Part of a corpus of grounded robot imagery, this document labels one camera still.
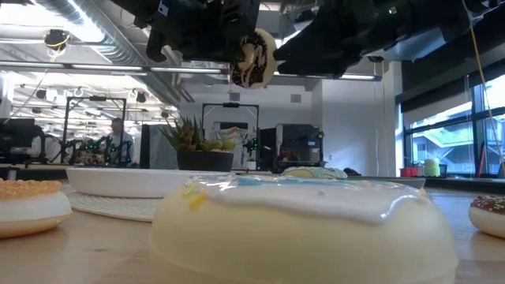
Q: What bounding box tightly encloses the small brown sprinkled donut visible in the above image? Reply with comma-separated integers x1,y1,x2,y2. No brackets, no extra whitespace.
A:
468,195,505,240

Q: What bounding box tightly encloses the black rig frame with camera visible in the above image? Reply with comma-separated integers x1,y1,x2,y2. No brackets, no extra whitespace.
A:
201,102,260,170

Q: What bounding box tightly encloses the white plate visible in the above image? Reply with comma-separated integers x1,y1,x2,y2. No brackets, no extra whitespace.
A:
65,167,234,199

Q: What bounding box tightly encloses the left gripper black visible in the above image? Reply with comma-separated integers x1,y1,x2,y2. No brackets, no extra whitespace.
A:
129,0,261,63

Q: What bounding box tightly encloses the black monitor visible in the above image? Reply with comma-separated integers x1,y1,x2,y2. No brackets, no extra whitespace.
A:
0,118,47,165

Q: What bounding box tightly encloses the large green iced donut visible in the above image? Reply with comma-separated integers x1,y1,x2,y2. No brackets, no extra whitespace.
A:
282,166,348,181

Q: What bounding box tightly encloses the large chocolate white-drizzle donut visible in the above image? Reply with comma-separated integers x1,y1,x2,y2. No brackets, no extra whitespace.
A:
230,28,279,90

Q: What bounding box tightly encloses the yellow hanging cable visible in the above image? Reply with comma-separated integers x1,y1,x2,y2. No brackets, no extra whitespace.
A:
469,23,505,174

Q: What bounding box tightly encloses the green white cup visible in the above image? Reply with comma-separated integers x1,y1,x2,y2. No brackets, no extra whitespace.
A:
424,158,441,178

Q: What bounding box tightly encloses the dark grey plate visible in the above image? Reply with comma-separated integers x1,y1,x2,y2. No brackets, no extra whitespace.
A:
271,175,427,190

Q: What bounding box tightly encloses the long ceiling light bar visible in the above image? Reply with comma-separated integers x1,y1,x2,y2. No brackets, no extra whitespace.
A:
0,61,382,82

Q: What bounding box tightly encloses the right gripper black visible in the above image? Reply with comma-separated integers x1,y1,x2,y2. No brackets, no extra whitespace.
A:
274,0,403,79

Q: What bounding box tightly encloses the silver ribbed ventilation duct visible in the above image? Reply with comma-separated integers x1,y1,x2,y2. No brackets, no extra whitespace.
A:
37,0,196,104

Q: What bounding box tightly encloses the tall black rig frame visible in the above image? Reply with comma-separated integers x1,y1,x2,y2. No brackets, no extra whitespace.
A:
61,95,128,165

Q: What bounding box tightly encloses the person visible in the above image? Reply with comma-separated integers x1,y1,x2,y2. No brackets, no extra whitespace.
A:
108,117,135,166

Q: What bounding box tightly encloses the round white woven placemat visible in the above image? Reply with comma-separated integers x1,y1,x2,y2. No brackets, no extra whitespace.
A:
66,191,163,222

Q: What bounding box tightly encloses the black cabinet machine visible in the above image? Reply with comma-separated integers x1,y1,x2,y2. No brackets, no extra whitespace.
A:
260,123,325,174

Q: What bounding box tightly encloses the small orange donut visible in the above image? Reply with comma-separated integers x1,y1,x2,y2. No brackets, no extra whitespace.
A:
0,179,73,240

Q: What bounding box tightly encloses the black ceiling camera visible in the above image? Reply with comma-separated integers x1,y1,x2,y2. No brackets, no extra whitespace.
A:
43,29,71,52

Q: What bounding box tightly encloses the large white blue-iced donut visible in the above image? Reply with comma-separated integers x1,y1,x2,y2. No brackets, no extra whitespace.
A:
149,174,459,284

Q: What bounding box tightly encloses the potted succulent plant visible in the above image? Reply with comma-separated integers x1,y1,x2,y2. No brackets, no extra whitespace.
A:
159,116,238,173

